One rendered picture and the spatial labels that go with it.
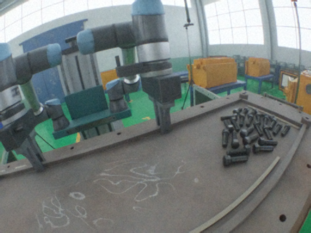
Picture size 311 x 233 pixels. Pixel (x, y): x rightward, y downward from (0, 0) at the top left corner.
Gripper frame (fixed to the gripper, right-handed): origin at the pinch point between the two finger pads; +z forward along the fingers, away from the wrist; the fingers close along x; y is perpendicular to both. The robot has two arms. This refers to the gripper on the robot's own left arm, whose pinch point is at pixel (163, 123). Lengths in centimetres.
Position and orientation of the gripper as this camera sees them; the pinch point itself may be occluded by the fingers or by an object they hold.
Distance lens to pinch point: 36.6
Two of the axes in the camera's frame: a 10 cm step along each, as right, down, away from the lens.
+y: 9.1, -2.8, 3.0
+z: 1.4, 8.9, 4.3
